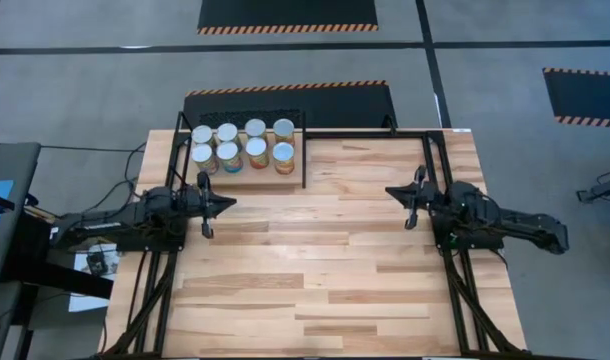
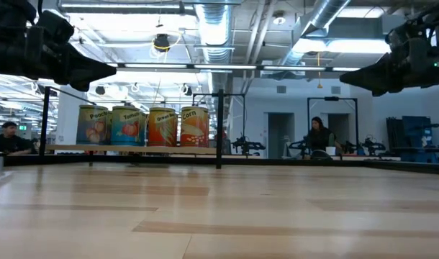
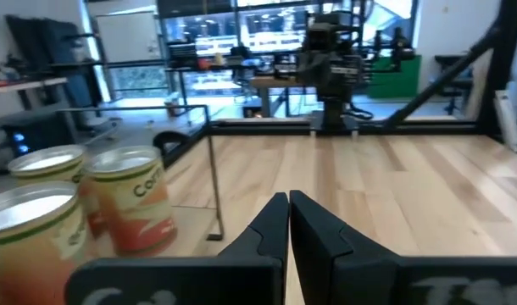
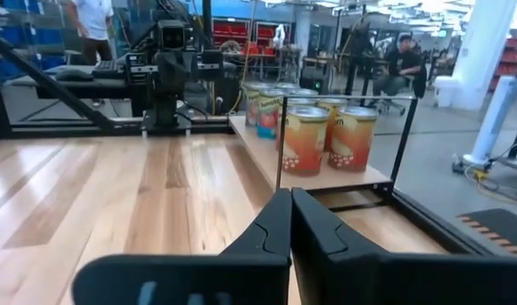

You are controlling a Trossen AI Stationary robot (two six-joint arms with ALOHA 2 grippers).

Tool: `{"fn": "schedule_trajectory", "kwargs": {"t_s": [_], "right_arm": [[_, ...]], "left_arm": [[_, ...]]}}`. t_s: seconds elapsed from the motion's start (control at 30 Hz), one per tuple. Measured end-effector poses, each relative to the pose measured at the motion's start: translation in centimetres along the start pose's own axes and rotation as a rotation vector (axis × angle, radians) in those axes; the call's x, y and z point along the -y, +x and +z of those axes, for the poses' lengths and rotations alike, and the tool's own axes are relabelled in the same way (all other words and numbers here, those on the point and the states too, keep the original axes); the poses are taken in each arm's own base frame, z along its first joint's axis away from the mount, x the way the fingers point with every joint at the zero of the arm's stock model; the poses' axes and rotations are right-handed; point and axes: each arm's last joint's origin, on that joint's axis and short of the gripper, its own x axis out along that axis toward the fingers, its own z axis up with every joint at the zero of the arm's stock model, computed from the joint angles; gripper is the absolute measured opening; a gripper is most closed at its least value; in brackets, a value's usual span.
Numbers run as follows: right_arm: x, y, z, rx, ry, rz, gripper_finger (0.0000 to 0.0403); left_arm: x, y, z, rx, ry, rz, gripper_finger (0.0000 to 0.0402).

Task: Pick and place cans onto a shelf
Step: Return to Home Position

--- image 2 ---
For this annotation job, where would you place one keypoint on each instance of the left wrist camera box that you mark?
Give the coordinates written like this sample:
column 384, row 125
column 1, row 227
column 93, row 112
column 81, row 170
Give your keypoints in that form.
column 55, row 28

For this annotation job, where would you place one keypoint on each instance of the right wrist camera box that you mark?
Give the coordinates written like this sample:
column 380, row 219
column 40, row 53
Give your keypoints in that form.
column 397, row 41

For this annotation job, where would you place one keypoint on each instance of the black office chair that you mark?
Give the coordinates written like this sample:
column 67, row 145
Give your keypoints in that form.
column 321, row 155

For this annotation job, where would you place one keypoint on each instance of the black aluminium rig frame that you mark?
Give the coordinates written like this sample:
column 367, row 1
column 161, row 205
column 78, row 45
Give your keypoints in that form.
column 277, row 162

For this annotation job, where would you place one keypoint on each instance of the peaches can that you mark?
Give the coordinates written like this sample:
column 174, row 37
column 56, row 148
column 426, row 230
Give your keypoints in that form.
column 91, row 126

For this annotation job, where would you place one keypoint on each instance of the black overhead camera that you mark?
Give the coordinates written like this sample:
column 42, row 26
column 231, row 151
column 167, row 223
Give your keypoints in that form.
column 162, row 42

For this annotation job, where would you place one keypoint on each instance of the person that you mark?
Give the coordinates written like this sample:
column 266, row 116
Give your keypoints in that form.
column 9, row 144
column 318, row 138

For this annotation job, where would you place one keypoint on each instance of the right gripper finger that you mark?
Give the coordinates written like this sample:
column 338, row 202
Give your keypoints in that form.
column 381, row 75

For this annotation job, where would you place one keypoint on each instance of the black ceiling spotlight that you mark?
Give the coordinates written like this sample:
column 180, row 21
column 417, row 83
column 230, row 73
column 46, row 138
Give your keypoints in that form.
column 100, row 90
column 188, row 90

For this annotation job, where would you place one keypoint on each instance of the black background rig frame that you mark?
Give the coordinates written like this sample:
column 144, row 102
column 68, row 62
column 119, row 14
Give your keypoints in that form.
column 205, row 94
column 331, row 98

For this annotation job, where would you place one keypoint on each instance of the silver ventilation duct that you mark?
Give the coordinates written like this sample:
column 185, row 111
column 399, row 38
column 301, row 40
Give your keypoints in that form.
column 324, row 14
column 214, row 28

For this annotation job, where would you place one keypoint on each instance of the green beans can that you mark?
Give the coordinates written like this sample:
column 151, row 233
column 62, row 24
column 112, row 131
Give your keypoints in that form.
column 162, row 127

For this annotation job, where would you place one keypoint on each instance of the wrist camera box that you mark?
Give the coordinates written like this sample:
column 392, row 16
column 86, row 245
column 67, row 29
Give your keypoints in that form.
column 397, row 41
column 55, row 28

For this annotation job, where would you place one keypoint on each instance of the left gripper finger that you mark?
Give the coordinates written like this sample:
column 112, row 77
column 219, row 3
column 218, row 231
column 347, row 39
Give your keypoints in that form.
column 82, row 70

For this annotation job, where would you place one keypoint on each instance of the corn can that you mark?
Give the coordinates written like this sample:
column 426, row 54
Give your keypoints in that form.
column 194, row 127

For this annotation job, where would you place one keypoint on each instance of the blue partition panel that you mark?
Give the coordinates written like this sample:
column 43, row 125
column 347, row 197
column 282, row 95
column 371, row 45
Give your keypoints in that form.
column 417, row 133

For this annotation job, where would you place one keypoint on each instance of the wooden shelf with black frame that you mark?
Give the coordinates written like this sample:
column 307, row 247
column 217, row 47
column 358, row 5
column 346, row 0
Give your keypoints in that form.
column 133, row 148

